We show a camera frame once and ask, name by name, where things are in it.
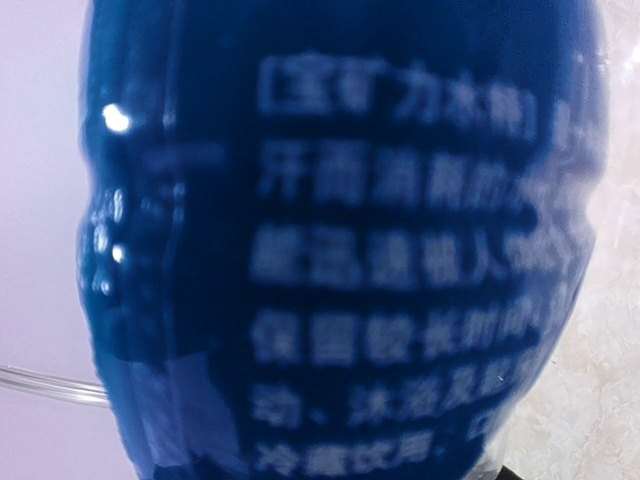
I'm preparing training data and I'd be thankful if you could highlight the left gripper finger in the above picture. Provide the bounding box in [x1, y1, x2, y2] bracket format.
[482, 450, 538, 480]

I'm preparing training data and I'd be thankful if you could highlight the blue label bottle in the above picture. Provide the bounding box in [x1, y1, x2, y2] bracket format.
[78, 1, 608, 479]

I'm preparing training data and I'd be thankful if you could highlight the left aluminium post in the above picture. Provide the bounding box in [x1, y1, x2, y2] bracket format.
[1, 366, 110, 409]

